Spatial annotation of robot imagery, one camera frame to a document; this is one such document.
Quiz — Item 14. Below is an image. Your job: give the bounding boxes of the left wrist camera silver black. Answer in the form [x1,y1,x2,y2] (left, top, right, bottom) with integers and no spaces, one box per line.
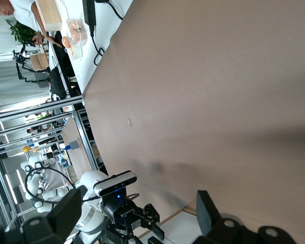
[93,170,138,198]

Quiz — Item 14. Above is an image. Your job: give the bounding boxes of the person in white shirt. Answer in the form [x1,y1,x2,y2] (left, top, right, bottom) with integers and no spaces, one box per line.
[0,0,63,49]

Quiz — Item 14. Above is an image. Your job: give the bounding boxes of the black power brick cable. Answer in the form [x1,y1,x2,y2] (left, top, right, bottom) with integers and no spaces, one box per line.
[90,24,105,66]

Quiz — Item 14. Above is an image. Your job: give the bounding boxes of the aluminium frame profile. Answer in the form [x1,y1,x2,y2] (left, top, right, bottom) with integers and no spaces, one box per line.
[0,95,102,229]

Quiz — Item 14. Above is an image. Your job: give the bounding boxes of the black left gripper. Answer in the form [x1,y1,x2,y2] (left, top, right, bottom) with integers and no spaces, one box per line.
[101,193,166,244]

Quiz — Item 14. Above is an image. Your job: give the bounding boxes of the green leafy plant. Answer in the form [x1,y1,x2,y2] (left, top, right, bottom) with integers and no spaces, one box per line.
[7,21,44,48]

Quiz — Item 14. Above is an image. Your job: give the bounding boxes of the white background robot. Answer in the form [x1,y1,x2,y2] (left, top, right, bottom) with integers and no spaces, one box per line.
[21,160,77,214]

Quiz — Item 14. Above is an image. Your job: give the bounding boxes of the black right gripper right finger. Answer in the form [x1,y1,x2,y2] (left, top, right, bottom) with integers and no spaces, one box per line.
[193,190,298,244]

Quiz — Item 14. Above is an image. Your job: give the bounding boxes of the wooden side table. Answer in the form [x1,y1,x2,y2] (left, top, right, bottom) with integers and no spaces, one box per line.
[60,116,94,180]

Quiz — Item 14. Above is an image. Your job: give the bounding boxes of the black power brick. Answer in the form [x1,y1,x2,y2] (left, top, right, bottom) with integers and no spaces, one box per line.
[82,0,97,26]

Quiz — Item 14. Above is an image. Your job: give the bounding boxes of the light wooden box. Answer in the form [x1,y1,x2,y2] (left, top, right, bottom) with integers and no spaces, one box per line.
[35,0,63,32]

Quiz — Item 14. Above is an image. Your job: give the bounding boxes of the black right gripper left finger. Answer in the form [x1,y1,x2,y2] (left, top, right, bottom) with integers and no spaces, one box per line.
[0,188,82,244]

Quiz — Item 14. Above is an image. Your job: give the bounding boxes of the black bag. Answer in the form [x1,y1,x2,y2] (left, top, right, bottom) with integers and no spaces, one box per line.
[48,56,68,100]

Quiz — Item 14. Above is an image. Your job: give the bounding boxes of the clear plastic container with food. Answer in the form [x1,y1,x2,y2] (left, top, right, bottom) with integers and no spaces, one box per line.
[62,17,88,61]

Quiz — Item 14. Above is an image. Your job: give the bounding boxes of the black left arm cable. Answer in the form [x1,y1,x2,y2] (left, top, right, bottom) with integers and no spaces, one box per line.
[24,166,140,204]

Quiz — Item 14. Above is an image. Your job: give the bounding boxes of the cardboard box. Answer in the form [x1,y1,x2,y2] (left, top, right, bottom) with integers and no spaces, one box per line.
[29,52,50,71]

